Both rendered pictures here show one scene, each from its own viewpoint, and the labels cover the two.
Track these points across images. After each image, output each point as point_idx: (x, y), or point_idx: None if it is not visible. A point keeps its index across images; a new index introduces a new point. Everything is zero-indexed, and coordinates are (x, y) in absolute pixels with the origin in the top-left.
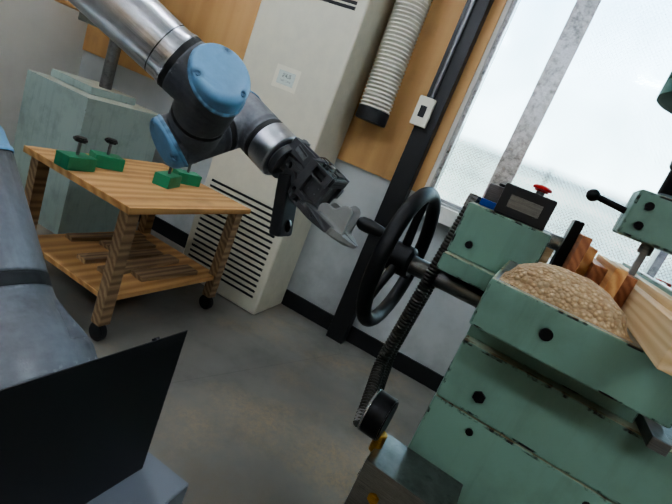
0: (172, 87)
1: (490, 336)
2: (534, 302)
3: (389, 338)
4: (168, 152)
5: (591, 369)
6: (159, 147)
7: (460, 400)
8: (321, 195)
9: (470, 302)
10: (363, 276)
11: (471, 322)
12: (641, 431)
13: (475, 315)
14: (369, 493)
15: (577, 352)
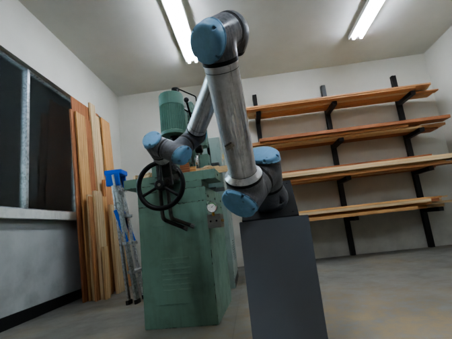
0: (203, 137)
1: (202, 184)
2: (216, 170)
3: (171, 209)
4: (188, 158)
5: (218, 177)
6: (183, 157)
7: (207, 198)
8: (175, 166)
9: (171, 189)
10: (183, 185)
11: (215, 177)
12: (211, 188)
13: (215, 175)
14: (221, 219)
15: (218, 175)
